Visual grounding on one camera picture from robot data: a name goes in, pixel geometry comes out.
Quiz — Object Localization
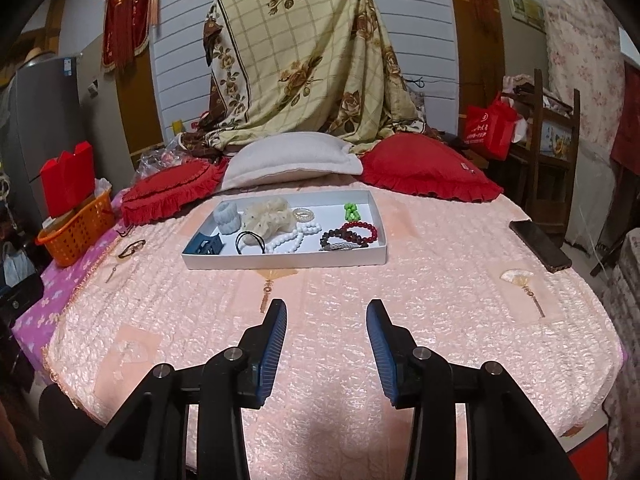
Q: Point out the black hair ties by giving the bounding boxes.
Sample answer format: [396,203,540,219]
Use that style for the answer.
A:
[234,230,267,256]

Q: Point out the blue hair claw clip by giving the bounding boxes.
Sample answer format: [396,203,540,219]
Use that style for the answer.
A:
[192,233,224,255]

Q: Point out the white pearl bead necklace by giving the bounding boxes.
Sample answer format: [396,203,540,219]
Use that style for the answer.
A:
[264,220,324,255]

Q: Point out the dark brown bead bracelet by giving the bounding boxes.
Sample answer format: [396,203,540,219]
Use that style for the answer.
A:
[319,227,369,252]

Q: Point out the red bead bracelet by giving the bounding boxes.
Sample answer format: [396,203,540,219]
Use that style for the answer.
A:
[340,220,380,247]

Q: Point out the pink quilted bedspread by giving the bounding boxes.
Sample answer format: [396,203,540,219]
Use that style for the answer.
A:
[44,189,624,479]

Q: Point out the white shallow tray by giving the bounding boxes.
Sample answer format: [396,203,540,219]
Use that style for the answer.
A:
[182,190,387,270]

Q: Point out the cream scrunchie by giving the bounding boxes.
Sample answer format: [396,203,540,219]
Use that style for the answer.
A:
[242,197,296,240]

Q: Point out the light blue scrunchie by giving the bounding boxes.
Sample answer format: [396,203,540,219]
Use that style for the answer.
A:
[213,202,242,235]

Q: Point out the red ruffled round cushion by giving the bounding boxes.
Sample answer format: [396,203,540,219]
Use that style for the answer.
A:
[120,157,229,226]

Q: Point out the black smartphone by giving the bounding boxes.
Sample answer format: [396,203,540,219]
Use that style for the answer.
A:
[509,220,572,273]

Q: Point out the white pillow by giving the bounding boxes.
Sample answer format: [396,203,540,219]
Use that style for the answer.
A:
[220,132,363,191]

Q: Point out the red heart pillow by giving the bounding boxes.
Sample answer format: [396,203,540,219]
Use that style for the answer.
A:
[358,133,502,203]

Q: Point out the orange plastic basket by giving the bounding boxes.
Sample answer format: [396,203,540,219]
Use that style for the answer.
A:
[36,188,116,268]

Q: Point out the purple floral bed sheet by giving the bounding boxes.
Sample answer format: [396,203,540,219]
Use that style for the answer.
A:
[11,192,122,370]

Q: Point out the wooden chair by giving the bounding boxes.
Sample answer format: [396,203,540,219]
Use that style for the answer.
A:
[504,70,582,246]

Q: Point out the red box in basket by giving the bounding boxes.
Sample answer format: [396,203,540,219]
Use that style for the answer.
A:
[39,141,96,218]

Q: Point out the red tote bag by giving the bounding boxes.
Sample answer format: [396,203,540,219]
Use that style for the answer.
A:
[460,94,520,162]

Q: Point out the floral beige blanket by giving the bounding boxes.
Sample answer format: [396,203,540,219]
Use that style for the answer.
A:
[178,0,426,157]

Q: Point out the grey refrigerator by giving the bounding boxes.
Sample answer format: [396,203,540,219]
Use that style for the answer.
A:
[1,52,86,226]

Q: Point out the red wall hanging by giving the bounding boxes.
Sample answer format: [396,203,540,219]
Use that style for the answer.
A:
[102,0,156,72]

